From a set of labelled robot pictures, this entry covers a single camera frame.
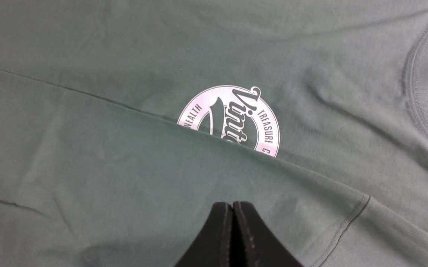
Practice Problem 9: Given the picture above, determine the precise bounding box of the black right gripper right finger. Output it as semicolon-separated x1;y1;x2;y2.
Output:
233;201;302;267

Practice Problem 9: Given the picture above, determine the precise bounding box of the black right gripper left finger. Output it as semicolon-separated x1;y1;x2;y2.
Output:
176;202;233;267

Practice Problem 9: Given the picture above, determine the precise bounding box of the green long-sleeve shirt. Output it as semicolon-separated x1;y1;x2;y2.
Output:
0;0;428;267

